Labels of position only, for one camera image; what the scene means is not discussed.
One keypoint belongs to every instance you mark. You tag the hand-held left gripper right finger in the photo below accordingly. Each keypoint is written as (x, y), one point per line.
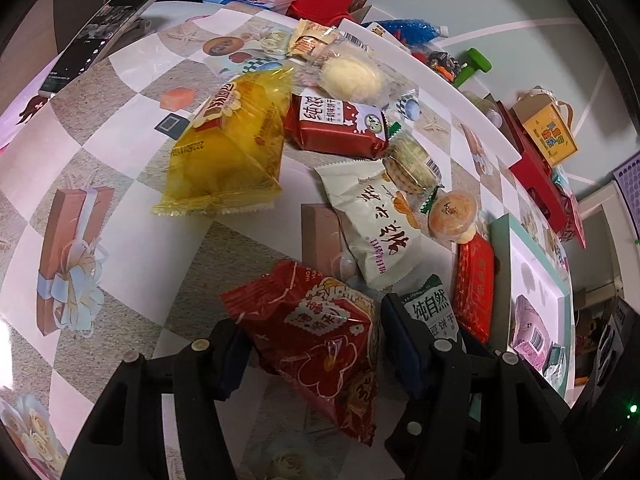
(400, 352)

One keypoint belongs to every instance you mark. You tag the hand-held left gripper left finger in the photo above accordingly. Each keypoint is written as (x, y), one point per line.
(231, 362)

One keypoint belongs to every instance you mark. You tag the red snack packet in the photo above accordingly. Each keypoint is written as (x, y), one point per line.
(475, 285)
(320, 340)

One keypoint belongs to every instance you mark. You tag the teal tray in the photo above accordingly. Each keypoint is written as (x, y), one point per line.
(530, 270)

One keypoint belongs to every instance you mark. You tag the round orange pastry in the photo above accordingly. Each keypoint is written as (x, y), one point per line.
(452, 215)

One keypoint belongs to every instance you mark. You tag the yellow snack packet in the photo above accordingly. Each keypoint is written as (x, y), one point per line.
(225, 150)

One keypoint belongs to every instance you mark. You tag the red and white biscuit packet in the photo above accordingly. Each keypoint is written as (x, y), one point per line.
(330, 130)

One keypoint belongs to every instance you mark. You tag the green and white biscuit packet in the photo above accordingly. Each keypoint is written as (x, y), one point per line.
(430, 310)

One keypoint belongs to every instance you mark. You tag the flat red snack packet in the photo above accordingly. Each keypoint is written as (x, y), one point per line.
(475, 285)

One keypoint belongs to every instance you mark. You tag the white snack packet orange print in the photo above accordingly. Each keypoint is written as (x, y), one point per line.
(380, 230)

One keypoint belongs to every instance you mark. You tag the printed tablecloth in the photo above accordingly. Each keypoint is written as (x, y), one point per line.
(125, 240)

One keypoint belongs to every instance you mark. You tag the purple perforated board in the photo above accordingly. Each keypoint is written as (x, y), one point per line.
(627, 185)

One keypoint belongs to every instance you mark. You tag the green-edged clear biscuit packet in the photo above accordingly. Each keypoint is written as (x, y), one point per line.
(407, 165)

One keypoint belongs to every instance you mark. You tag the light blue packet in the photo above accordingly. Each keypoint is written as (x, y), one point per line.
(560, 180)

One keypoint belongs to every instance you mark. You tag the long red box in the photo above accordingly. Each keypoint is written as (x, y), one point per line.
(537, 175)

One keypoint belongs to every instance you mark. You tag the clear-wrapped cream bread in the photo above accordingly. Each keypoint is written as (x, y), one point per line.
(350, 77)

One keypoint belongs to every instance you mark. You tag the white board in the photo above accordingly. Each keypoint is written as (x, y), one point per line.
(425, 67)

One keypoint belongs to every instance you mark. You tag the dark round snack packet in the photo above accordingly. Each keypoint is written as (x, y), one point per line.
(445, 65)

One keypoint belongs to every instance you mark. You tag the green dumbbell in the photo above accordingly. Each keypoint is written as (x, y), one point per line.
(472, 65)

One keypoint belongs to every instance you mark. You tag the blue bottle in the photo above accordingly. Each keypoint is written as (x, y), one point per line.
(405, 30)

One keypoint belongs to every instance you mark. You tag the small beige snack packet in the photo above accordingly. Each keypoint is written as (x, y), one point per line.
(310, 40)

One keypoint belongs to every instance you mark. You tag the smartphone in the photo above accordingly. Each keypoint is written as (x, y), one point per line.
(95, 35)

